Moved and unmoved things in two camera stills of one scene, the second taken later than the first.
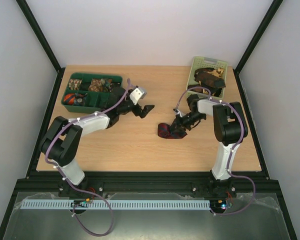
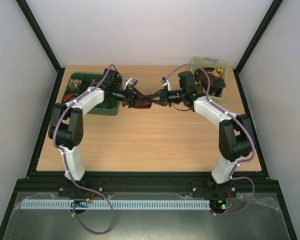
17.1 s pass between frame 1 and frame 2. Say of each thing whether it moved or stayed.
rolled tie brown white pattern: stayed
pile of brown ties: stayed
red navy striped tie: moved
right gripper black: moved
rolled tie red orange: stayed
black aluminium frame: stayed
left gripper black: moved
